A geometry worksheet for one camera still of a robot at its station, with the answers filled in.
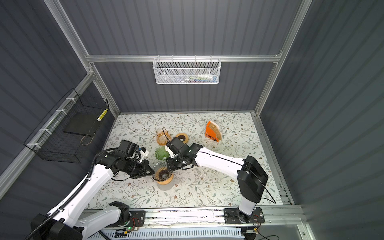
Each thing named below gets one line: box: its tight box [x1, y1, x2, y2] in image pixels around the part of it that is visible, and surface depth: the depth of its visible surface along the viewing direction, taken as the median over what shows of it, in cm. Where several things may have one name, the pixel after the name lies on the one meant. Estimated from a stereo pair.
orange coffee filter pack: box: [205, 120, 222, 143], surface depth 103 cm
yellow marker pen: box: [97, 108, 108, 121], surface depth 83 cm
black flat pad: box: [63, 112, 101, 137], surface depth 79 cm
